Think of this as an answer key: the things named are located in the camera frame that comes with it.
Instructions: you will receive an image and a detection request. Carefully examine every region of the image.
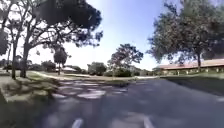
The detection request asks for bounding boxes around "dark bush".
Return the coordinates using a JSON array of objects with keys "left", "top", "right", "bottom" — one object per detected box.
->
[{"left": 113, "top": 67, "right": 134, "bottom": 78}]

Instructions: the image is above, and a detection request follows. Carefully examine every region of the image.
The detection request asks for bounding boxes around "tall spreading tree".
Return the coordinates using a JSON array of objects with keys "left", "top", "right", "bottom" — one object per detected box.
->
[{"left": 107, "top": 43, "right": 144, "bottom": 73}]

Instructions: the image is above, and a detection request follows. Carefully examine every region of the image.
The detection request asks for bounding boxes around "round dark tree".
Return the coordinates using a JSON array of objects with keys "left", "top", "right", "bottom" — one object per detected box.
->
[
  {"left": 40, "top": 59, "right": 57, "bottom": 73},
  {"left": 87, "top": 61, "right": 108, "bottom": 77}
]

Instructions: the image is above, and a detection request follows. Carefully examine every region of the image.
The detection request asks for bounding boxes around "pale low building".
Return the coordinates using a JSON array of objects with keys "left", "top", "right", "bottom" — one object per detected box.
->
[{"left": 61, "top": 66, "right": 78, "bottom": 74}]

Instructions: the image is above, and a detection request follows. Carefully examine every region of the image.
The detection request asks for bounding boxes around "small slim tree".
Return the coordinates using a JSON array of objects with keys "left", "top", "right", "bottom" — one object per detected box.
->
[{"left": 53, "top": 46, "right": 69, "bottom": 76}]

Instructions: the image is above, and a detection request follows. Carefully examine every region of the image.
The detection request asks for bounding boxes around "grey paved path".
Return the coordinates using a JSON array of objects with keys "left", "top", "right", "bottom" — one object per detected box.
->
[{"left": 33, "top": 77, "right": 224, "bottom": 128}]

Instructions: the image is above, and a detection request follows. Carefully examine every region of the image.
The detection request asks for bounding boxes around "robot's own part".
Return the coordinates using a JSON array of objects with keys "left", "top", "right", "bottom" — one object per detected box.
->
[
  {"left": 143, "top": 115, "right": 155, "bottom": 128},
  {"left": 71, "top": 118, "right": 84, "bottom": 128}
]

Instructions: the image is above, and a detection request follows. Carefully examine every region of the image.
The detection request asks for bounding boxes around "large broad tree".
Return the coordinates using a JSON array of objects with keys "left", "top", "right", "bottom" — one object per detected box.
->
[{"left": 146, "top": 0, "right": 224, "bottom": 73}]

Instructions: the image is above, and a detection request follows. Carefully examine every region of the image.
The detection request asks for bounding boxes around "group of tall trees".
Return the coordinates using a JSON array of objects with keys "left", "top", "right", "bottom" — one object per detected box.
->
[{"left": 0, "top": 0, "right": 104, "bottom": 80}]

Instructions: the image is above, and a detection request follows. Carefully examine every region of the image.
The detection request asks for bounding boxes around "low building with red roof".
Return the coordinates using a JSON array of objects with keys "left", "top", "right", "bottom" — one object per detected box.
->
[{"left": 156, "top": 58, "right": 224, "bottom": 75}]

